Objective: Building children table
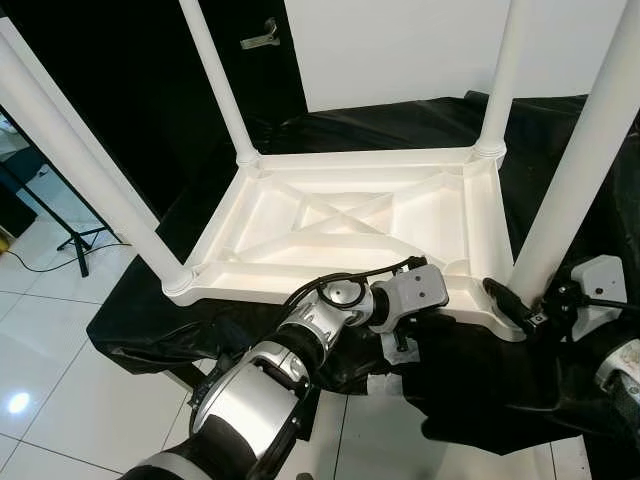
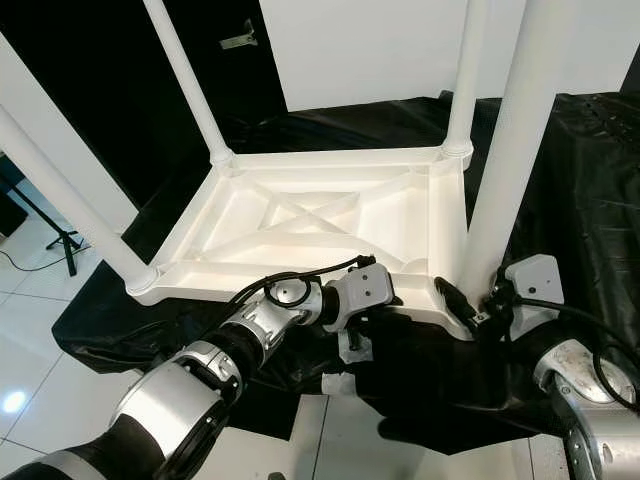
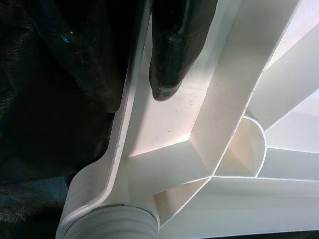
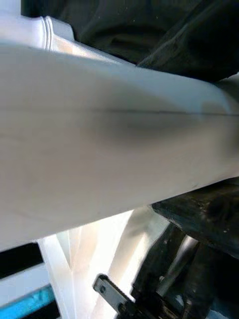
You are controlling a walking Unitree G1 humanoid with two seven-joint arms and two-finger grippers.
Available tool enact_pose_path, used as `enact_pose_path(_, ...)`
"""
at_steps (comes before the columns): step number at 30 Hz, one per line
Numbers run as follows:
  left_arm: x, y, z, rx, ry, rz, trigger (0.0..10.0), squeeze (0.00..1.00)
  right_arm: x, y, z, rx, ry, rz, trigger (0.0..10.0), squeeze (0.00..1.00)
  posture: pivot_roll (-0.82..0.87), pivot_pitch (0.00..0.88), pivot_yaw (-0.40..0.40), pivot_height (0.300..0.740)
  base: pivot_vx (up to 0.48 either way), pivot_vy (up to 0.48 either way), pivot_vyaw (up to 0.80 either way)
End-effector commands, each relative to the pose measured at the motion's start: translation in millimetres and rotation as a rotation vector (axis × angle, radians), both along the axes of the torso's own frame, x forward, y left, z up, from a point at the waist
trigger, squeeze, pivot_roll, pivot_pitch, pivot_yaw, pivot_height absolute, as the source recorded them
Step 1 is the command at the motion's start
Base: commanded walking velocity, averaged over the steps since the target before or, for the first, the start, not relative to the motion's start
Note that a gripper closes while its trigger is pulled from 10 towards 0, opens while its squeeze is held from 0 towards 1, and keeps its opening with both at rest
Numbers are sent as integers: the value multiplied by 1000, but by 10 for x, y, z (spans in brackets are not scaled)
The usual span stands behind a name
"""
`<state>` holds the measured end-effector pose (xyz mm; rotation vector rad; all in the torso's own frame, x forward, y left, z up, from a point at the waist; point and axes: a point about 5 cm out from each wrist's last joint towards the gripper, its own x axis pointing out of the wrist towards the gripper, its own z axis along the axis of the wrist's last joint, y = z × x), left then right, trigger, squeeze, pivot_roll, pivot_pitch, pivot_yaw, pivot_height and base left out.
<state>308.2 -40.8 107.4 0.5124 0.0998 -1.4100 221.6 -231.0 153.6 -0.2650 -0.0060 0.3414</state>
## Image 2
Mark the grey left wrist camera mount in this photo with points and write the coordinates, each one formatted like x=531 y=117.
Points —
x=363 y=292

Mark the black tripod stand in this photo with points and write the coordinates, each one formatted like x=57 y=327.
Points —
x=68 y=240

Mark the black wall pillar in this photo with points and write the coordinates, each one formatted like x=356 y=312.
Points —
x=632 y=70

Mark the black shiny table cover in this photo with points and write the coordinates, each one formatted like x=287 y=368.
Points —
x=105 y=335

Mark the white work table frame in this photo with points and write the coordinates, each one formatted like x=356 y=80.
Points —
x=338 y=382

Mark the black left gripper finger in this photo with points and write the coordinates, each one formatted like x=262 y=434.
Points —
x=390 y=322

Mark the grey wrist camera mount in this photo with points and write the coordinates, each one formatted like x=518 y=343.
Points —
x=538 y=282
x=363 y=292

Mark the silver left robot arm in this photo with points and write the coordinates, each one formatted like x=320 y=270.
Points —
x=180 y=410

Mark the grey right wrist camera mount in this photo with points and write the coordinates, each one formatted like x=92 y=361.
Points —
x=538 y=282

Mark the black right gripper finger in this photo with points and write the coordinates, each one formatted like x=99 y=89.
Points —
x=455 y=301

